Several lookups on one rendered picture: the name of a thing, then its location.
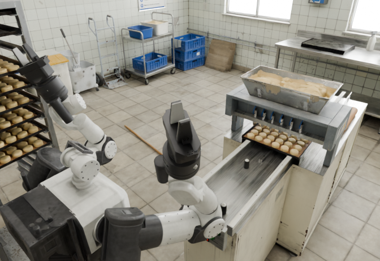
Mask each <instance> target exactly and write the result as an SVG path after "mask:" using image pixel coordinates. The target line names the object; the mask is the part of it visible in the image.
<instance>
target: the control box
mask: <svg viewBox="0 0 380 261"><path fill-rule="evenodd" d="M227 236H228V234H227V228H226V227H224V228H223V230H222V231H221V232H220V236H218V235H217V236H215V237H214V239H213V240H212V239H210V238H209V239H208V242H210V243H211V244H213V245H214V246H216V247H217V248H219V249H220V250H222V251H224V250H225V249H226V247H227Z"/></svg>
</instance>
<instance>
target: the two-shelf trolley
mask: <svg viewBox="0 0 380 261"><path fill-rule="evenodd" d="M153 13H158V14H165V15H171V16H172V23H169V24H172V32H169V31H168V33H165V34H162V35H159V36H156V35H152V37H151V38H146V39H143V34H142V32H141V31H136V30H132V29H127V28H122V29H121V37H122V45H123V55H124V65H125V75H126V78H127V79H129V78H130V77H131V75H130V74H129V73H131V74H134V75H138V76H141V77H143V78H144V79H145V80H144V81H145V85H148V84H149V81H148V79H147V77H150V76H152V75H155V74H157V73H159V72H163V71H165V70H168V69H170V68H173V69H172V70H171V71H170V72H171V74H174V73H175V69H176V68H175V57H174V18H173V15H172V14H168V13H162V12H155V11H153V12H152V19H153ZM123 29H125V30H128V31H134V32H140V33H141V37H142V40H141V39H138V38H134V37H130V36H129V34H128V35H124V36H123V32H122V30H123ZM169 36H172V43H173V63H174V64H172V63H167V65H166V66H163V67H161V68H158V69H156V70H153V71H151V72H146V68H145V54H144V43H146V42H150V41H153V48H154V52H155V46H154V40H158V39H161V38H165V37H169ZM123 39H125V40H130V41H134V42H139V43H142V50H143V59H144V72H143V71H140V70H136V69H134V68H133V67H130V68H126V58H125V52H124V42H123Z"/></svg>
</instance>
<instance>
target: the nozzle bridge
mask: <svg viewBox="0 0 380 261"><path fill-rule="evenodd" d="M255 106H256V108H257V117H254V114H253V109H254V107H255ZM263 109H265V110H266V117H265V120H263V119H262V116H261V114H262V111H263ZM351 110H352V107H351V106H347V105H343V104H339V103H336V102H332V101H329V103H328V104H327V105H326V106H325V108H324V109H323V110H322V111H321V112H320V114H314V113H311V112H307V111H304V110H301V109H297V108H293V107H291V106H287V105H283V104H280V103H277V102H273V101H270V100H266V99H262V98H259V97H256V96H252V95H250V94H249V93H248V90H247V89H246V87H245V85H244V84H242V85H241V86H239V87H237V88H235V89H234V90H232V91H231V92H229V93H227V94H226V108H225V115H229V116H232V124H231V130H232V131H234V132H235V131H237V130H238V129H239V128H241V127H242V126H243V123H244V118H245V119H248V120H250V121H253V122H256V123H259V124H262V125H265V126H268V127H271V128H273V129H276V130H279V131H283V132H286V133H288V134H291V135H294V136H297V137H300V138H303V139H305V140H308V141H311V142H314V143H317V144H320V145H322V146H323V147H322V148H323V149H325V150H327V151H326V155H325V159H324V161H323V165H324V166H326V167H330V165H331V163H332V162H333V160H334V158H335V155H336V152H337V149H338V145H339V142H340V138H341V135H342V133H343V132H344V130H345V129H346V127H347V123H348V120H349V116H350V113H351ZM272 112H274V113H275V118H274V123H271V119H270V116H271V114H272ZM282 114H283V116H284V122H283V126H280V122H279V120H280V118H281V116H282ZM292 117H293V127H292V129H289V122H290V120H291V118H292ZM302 120H303V130H302V132H299V126H300V124H301V121H302Z"/></svg>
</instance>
